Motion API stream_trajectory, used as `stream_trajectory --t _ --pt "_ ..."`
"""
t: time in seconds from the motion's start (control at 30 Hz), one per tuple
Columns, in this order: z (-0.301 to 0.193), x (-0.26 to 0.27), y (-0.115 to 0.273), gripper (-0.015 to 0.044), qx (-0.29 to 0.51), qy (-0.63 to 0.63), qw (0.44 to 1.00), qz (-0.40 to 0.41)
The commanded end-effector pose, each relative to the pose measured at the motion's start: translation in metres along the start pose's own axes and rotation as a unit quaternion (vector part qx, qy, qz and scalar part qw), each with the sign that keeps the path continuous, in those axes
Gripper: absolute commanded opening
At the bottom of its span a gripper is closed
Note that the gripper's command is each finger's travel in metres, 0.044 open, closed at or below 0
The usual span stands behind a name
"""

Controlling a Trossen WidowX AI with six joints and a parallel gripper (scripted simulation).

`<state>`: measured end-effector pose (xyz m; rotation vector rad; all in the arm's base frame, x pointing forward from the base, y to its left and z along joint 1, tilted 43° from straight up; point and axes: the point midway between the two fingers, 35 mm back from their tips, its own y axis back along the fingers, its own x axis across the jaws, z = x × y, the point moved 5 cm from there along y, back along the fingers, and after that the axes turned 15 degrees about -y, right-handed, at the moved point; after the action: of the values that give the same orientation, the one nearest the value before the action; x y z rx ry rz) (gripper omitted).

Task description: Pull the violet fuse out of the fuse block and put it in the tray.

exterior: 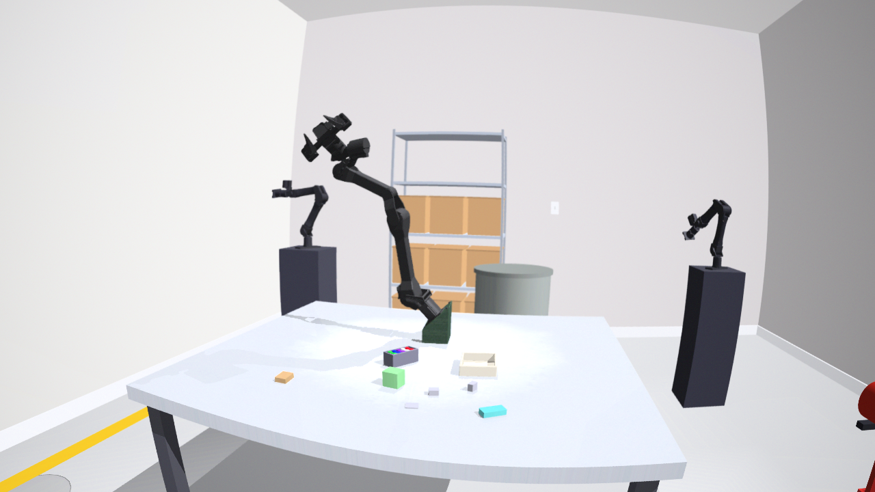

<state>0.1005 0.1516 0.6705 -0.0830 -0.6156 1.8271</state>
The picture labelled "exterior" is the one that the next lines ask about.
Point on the cyan rectangular block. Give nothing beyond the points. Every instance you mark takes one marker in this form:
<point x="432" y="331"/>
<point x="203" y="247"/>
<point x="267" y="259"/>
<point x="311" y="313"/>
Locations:
<point x="492" y="411"/>

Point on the beige open tray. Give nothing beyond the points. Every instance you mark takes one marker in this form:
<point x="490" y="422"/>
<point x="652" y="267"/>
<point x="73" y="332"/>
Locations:
<point x="478" y="364"/>

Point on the tan rectangular block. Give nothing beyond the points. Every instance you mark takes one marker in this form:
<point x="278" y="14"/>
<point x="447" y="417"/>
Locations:
<point x="284" y="377"/>

